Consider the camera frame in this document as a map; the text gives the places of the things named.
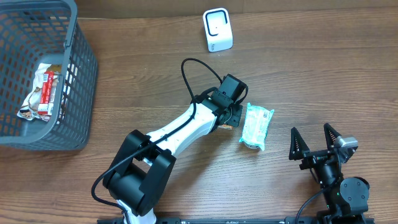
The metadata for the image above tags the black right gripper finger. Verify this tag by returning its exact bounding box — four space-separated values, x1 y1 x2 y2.
289 127 310 161
323 123 341 149

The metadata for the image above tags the small orange box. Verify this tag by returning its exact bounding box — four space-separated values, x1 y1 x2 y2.
218 124 233 130

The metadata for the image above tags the teal white tissue pack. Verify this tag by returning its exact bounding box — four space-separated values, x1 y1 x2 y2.
239 103 274 151

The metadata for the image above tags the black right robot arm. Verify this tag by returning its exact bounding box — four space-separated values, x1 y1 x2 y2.
289 123 374 223

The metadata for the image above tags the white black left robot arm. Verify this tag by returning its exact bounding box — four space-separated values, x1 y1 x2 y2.
103 87 243 223

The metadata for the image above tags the white barcode scanner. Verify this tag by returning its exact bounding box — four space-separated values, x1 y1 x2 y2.
203 7 233 52

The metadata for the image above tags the red snack bar box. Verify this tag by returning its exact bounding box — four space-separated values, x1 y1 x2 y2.
37 71 55 115

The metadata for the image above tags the white crumpled snack wrapper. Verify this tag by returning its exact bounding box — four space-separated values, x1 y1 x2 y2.
17 63 62 121

